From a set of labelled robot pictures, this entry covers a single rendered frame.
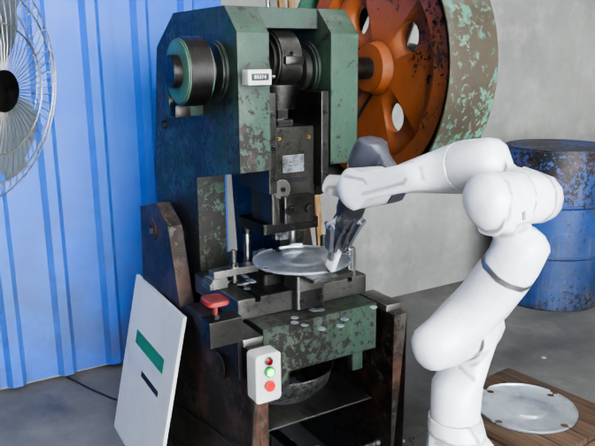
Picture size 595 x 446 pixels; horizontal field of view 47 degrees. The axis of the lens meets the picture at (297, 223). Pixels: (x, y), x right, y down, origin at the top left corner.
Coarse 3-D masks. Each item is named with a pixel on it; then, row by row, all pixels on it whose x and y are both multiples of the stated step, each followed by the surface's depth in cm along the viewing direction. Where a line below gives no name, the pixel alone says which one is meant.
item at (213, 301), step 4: (204, 296) 178; (208, 296) 178; (212, 296) 178; (216, 296) 178; (220, 296) 178; (224, 296) 178; (200, 300) 178; (204, 300) 176; (208, 300) 175; (212, 300) 175; (216, 300) 175; (220, 300) 175; (224, 300) 175; (208, 304) 174; (212, 304) 174; (216, 304) 174; (220, 304) 175; (224, 304) 175; (212, 308) 174; (216, 308) 177; (212, 312) 178; (216, 312) 178
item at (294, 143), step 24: (288, 120) 200; (288, 144) 197; (312, 144) 201; (288, 168) 198; (312, 168) 203; (264, 192) 200; (288, 192) 198; (312, 192) 204; (264, 216) 202; (288, 216) 198; (312, 216) 202
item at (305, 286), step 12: (288, 276) 200; (300, 276) 190; (312, 276) 188; (324, 276) 188; (336, 276) 188; (348, 276) 190; (300, 288) 197; (312, 288) 200; (300, 300) 198; (312, 300) 200
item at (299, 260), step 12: (264, 252) 210; (276, 252) 210; (288, 252) 210; (300, 252) 210; (312, 252) 210; (324, 252) 210; (264, 264) 198; (276, 264) 198; (288, 264) 197; (300, 264) 196; (312, 264) 197; (324, 264) 198; (348, 264) 197
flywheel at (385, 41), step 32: (320, 0) 234; (352, 0) 224; (384, 0) 210; (416, 0) 198; (384, 32) 212; (384, 64) 210; (416, 64) 202; (448, 64) 186; (384, 96) 216; (416, 96) 204; (384, 128) 219; (416, 128) 206
